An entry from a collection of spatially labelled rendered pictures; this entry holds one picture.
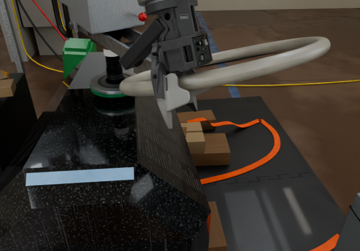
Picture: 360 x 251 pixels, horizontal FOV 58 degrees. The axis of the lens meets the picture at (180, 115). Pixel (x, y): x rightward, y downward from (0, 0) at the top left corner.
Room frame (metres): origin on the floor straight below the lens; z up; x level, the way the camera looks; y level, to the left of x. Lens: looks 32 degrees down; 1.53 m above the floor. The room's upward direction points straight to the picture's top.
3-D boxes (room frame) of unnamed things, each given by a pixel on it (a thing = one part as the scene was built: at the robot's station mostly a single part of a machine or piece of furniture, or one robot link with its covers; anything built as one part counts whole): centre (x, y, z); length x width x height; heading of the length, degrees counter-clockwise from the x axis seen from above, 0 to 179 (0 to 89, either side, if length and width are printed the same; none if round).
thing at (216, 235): (1.17, -0.16, 0.07); 0.30 x 0.12 x 0.12; 6
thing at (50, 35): (4.46, 1.58, 0.43); 1.30 x 0.62 x 0.86; 4
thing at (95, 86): (1.27, 0.28, 0.92); 0.21 x 0.21 x 0.01
